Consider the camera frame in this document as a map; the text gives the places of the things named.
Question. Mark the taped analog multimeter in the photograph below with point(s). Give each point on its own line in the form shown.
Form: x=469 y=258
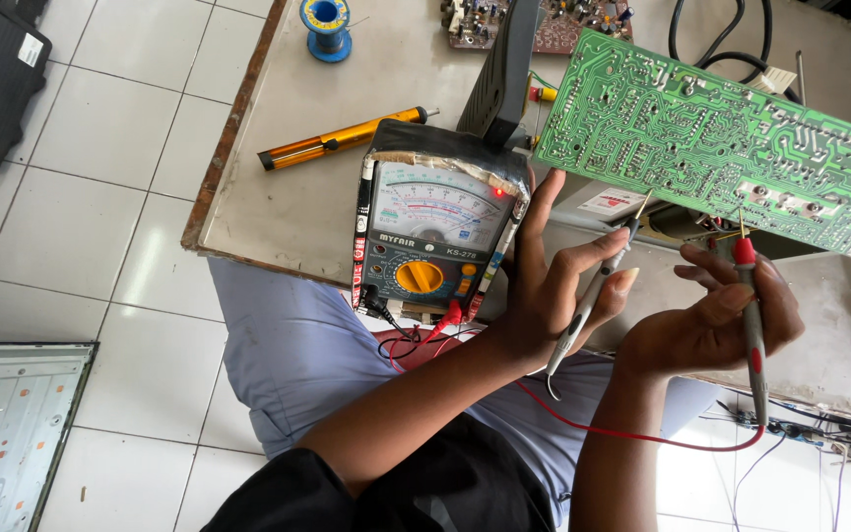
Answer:
x=433 y=222

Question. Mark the grey metal chassis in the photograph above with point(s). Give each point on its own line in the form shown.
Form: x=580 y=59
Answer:
x=566 y=212

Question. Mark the orange desoldering pump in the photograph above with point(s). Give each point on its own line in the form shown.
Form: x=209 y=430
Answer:
x=337 y=140

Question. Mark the blue solder spool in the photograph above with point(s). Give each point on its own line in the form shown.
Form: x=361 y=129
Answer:
x=327 y=29

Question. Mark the brown circuit board with components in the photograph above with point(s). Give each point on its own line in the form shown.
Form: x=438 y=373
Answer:
x=573 y=26

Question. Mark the black plastic stand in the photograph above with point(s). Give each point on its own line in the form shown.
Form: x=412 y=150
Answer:
x=503 y=81

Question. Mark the green printed circuit board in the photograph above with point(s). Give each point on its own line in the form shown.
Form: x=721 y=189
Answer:
x=691 y=133

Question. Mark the red yellow plug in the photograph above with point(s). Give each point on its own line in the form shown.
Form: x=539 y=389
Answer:
x=542 y=94

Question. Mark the thin metal rod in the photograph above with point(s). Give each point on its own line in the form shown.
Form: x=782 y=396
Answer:
x=801 y=74

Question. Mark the person's black shirt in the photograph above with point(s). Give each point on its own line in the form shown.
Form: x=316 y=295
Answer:
x=462 y=480

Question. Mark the open flat screen panel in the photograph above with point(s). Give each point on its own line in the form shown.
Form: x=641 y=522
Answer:
x=12 y=436

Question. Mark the grey black-tipped test probe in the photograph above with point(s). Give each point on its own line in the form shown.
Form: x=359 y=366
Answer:
x=588 y=303

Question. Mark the person's left hand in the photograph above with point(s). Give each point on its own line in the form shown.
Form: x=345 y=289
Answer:
x=536 y=310

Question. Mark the grey red-tipped test probe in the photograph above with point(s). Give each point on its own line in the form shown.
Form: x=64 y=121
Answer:
x=754 y=340

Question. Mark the person's right hand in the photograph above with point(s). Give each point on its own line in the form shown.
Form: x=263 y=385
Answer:
x=706 y=340

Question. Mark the person's grey trousers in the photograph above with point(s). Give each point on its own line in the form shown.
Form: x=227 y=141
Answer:
x=285 y=362

